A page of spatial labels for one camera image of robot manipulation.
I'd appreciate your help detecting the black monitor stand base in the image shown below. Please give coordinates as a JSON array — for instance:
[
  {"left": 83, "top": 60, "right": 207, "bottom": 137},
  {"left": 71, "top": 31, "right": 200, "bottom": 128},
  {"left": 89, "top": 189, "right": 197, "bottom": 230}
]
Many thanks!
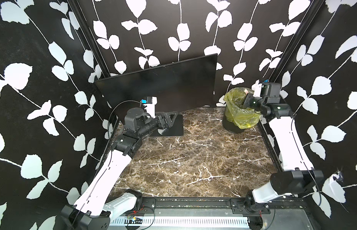
[{"left": 150, "top": 114, "right": 184, "bottom": 137}]

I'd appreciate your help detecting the black waste bin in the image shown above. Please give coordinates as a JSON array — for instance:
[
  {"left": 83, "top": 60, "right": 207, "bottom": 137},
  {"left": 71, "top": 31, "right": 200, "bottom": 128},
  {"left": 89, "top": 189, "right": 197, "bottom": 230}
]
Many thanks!
[{"left": 222, "top": 115, "right": 245, "bottom": 134}]

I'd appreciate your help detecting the black flat monitor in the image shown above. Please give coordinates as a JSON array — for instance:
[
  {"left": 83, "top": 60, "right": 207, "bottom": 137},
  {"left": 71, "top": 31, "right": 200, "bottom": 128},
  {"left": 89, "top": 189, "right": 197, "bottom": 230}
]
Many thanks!
[{"left": 95, "top": 54, "right": 218, "bottom": 119}]

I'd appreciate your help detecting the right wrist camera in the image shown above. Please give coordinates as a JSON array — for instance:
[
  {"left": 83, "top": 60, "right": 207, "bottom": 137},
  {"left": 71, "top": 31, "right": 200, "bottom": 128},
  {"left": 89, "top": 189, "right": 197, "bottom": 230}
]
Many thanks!
[{"left": 251, "top": 82, "right": 281, "bottom": 98}]

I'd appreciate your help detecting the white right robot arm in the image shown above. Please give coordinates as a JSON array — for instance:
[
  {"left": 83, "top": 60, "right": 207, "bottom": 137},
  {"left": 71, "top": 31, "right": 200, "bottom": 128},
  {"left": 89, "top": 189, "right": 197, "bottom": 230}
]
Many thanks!
[{"left": 244, "top": 94, "right": 324, "bottom": 204}]

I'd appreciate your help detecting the yellow-green bin liner bag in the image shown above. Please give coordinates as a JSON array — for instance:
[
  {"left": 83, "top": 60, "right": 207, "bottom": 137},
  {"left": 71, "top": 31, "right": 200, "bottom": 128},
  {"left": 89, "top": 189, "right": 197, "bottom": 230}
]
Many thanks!
[{"left": 223, "top": 87, "right": 261, "bottom": 129}]

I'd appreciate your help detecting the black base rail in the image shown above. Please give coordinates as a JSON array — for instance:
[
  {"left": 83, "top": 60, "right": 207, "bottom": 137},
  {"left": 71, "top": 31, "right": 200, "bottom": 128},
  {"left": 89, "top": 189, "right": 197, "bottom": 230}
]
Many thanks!
[{"left": 137, "top": 197, "right": 307, "bottom": 216}]

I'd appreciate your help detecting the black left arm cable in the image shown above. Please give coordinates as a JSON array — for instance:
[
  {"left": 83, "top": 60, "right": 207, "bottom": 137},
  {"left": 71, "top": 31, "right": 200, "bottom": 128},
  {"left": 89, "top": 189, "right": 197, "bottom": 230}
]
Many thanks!
[{"left": 107, "top": 100, "right": 143, "bottom": 144}]

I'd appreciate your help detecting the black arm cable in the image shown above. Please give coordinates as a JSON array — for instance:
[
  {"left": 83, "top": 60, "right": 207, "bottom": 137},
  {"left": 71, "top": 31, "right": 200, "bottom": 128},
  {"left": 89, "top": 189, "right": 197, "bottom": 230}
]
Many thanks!
[
  {"left": 107, "top": 100, "right": 143, "bottom": 144},
  {"left": 290, "top": 114, "right": 323, "bottom": 199}
]

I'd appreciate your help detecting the white perforated cable tray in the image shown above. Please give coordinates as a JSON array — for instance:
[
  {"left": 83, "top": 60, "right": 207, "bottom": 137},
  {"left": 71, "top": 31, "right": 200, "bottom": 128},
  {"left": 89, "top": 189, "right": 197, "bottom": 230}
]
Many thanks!
[{"left": 110, "top": 216, "right": 250, "bottom": 229}]

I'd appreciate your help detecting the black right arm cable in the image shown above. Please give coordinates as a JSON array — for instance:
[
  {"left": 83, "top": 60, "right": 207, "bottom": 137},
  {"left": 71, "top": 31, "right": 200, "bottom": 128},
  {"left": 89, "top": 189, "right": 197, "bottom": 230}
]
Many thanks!
[{"left": 290, "top": 114, "right": 323, "bottom": 199}]

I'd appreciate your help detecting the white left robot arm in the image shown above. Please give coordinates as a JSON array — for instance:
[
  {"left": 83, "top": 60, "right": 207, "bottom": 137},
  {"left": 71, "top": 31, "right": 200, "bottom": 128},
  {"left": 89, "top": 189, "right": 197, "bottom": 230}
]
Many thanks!
[{"left": 61, "top": 107, "right": 178, "bottom": 230}]

